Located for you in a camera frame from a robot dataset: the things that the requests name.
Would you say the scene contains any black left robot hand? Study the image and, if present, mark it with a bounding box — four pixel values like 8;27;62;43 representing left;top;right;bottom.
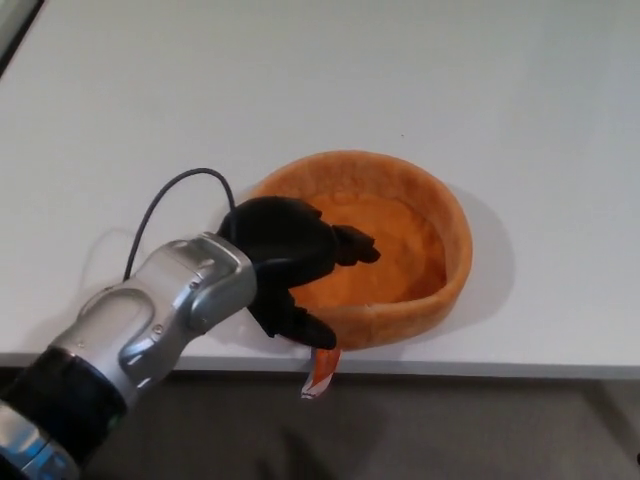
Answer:
218;195;383;351

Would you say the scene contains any orange plush soft plate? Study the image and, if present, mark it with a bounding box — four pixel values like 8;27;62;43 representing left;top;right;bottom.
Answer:
248;149;474;402

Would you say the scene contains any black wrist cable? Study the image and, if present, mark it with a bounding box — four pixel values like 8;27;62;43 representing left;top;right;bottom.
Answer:
122;169;297;281

